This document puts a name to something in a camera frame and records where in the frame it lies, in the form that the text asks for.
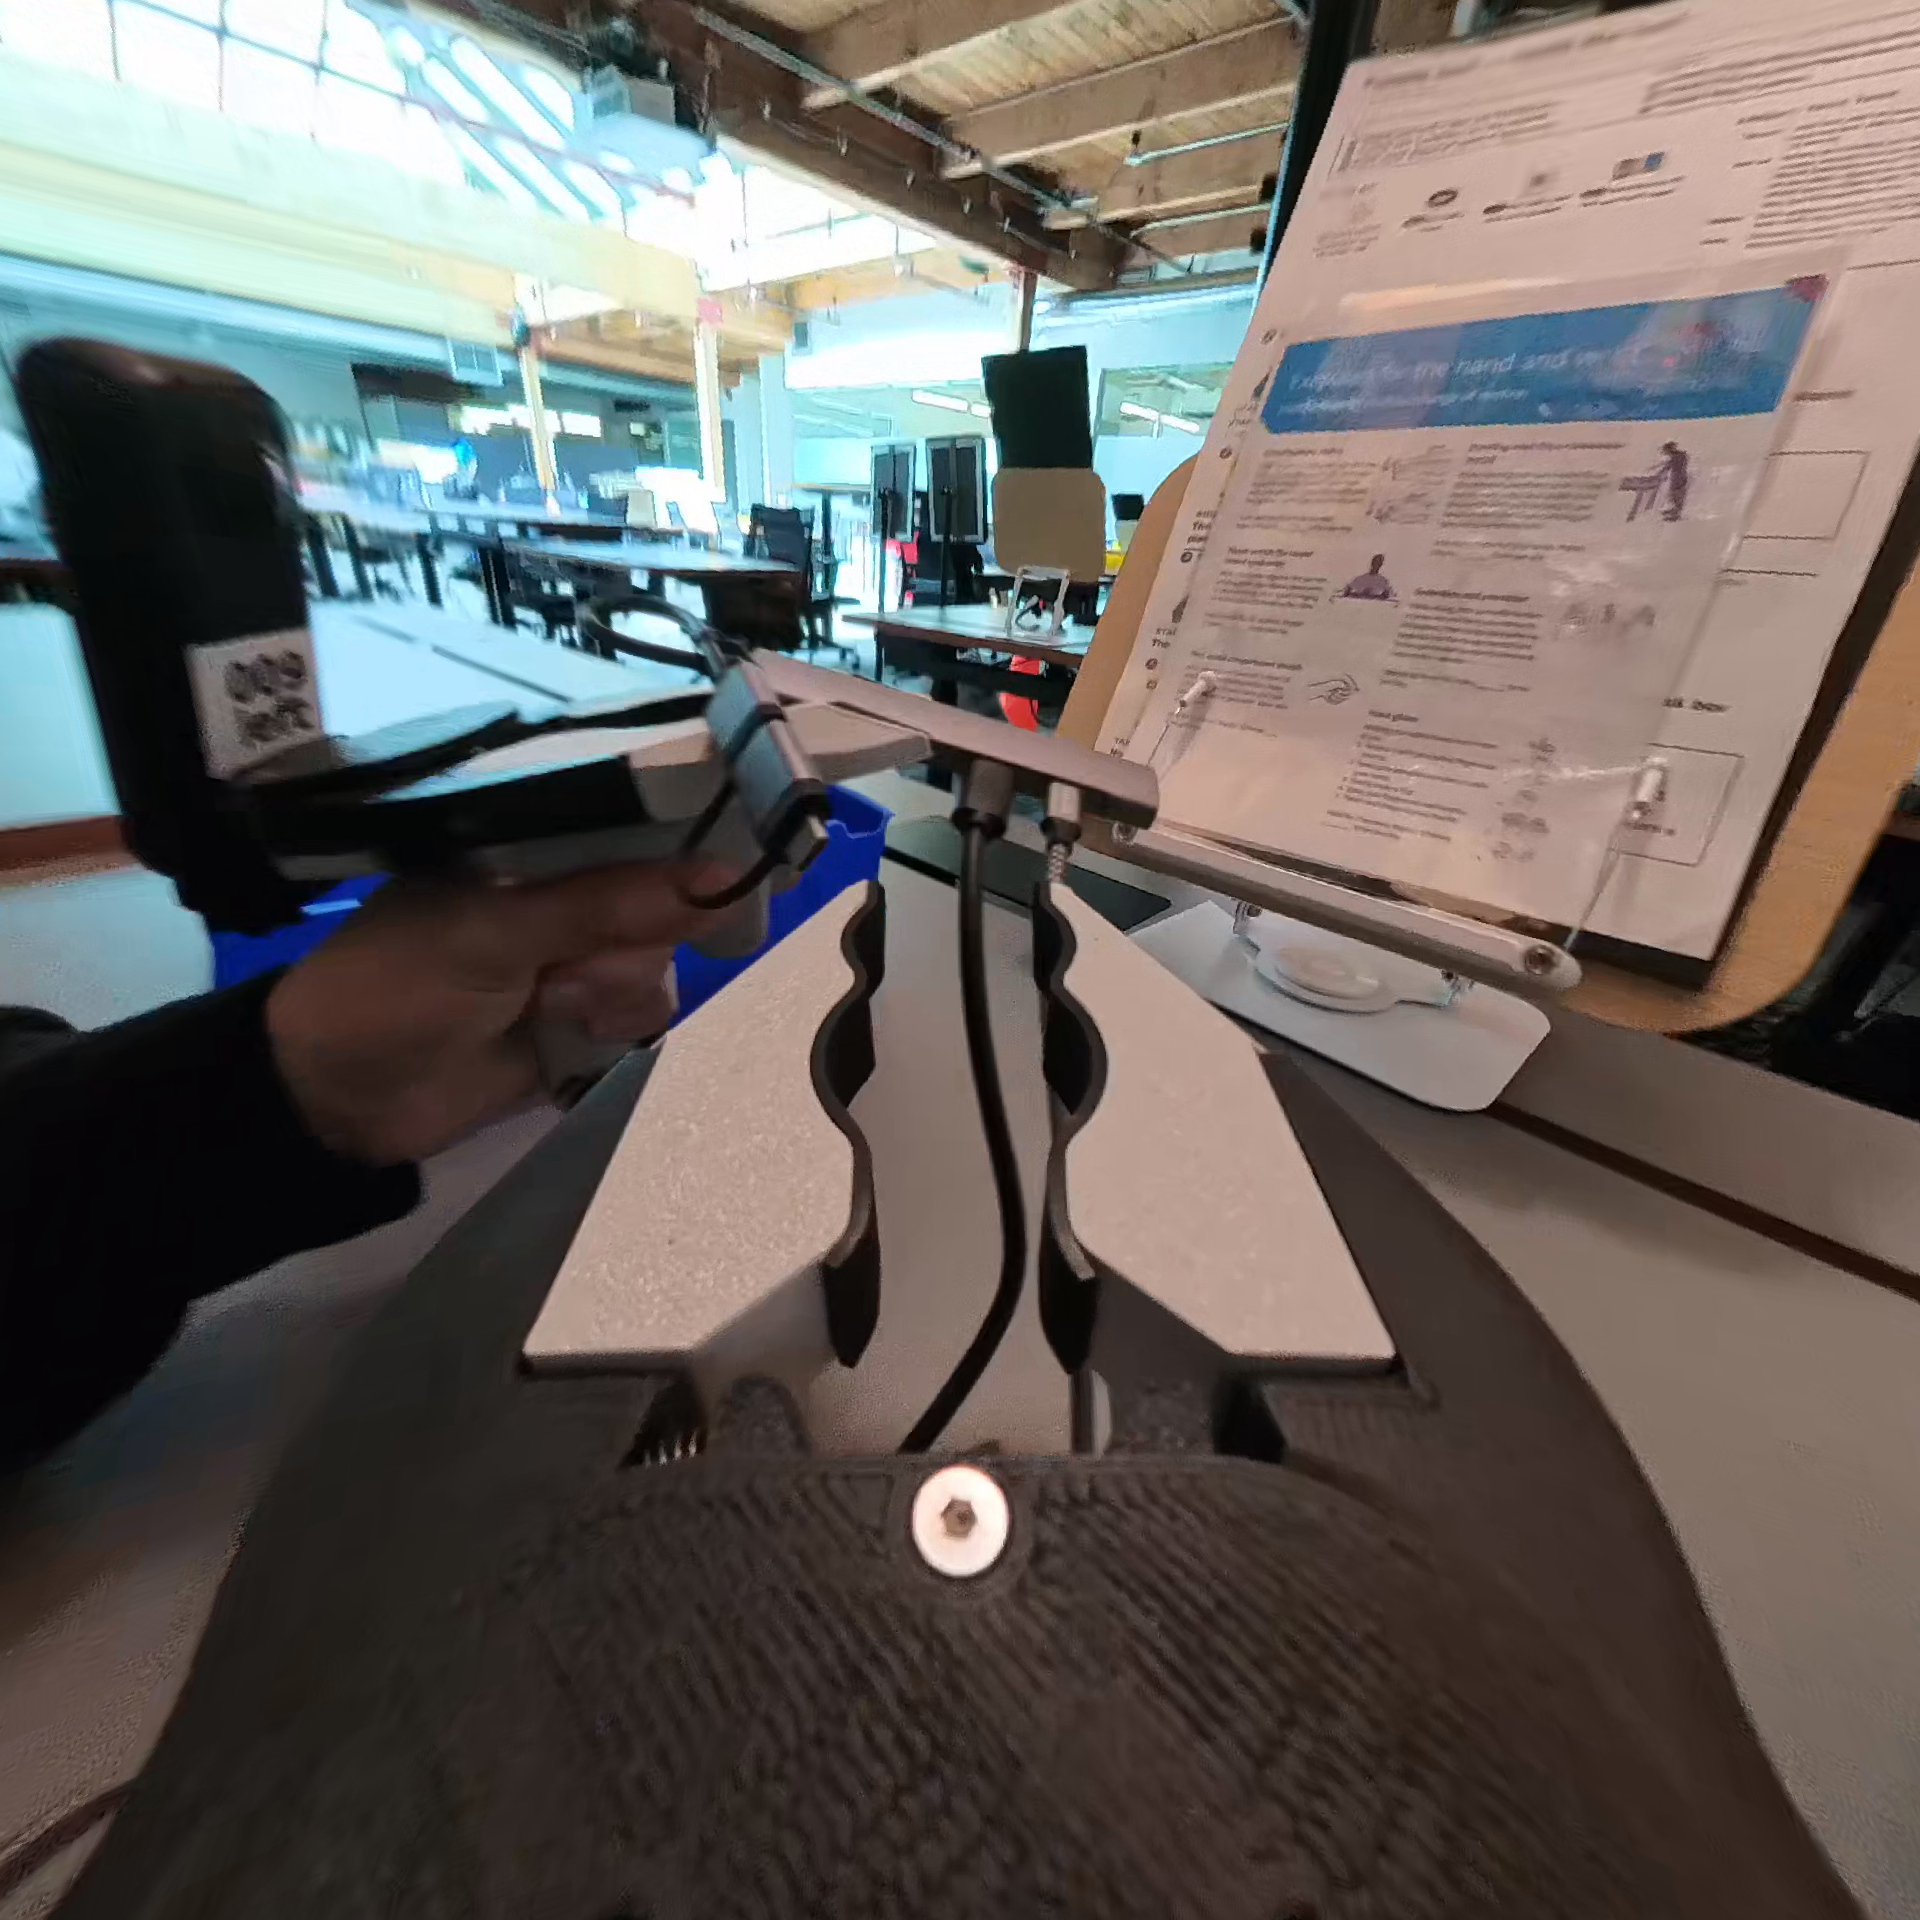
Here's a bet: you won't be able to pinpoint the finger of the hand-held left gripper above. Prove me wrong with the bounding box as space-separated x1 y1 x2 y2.
270 703 936 967
332 697 528 773

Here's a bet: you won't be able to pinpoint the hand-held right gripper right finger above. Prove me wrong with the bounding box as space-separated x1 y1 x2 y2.
1032 883 1404 1391

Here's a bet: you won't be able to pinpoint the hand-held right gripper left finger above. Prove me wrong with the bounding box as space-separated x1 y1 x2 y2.
521 879 889 1398

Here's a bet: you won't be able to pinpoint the black cable dark plug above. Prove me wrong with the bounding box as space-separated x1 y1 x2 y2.
896 756 1034 1454

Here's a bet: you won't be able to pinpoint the grey usb hub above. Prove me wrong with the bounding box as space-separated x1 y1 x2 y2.
749 652 1162 831

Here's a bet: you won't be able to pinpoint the cable with spring strain relief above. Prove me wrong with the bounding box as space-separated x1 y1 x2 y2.
1037 777 1099 1454

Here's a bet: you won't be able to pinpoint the person's left forearm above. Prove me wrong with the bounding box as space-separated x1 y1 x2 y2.
0 972 425 1480

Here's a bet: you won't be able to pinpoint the person's left hand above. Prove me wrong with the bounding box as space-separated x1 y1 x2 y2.
270 867 726 1167

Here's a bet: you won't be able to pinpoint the desk with wood edge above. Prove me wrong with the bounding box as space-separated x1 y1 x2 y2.
0 593 721 873

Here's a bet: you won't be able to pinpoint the blue plastic bin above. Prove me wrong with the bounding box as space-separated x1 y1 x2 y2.
210 787 896 1031

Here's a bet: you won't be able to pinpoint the brown desk black legs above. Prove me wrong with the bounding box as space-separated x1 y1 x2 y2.
501 536 803 640
842 606 1098 710

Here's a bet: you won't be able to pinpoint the black rectangular pad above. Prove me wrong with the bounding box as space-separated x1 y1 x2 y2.
883 817 1172 936

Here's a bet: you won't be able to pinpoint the black office chair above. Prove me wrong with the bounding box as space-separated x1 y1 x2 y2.
742 504 845 650

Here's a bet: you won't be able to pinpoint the tan board on stand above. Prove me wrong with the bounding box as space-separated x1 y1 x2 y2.
989 468 1112 632

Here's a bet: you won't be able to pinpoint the black square panel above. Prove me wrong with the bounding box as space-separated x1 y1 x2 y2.
981 348 1094 470

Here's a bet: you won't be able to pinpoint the laminated instruction sheet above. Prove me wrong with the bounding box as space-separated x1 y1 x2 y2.
1102 271 1854 967

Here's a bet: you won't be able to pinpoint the black vertical pole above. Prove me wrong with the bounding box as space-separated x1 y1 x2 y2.
1266 0 1411 325

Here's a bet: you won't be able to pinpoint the white printed paper sheet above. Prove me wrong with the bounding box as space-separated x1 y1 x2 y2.
1251 0 1920 871

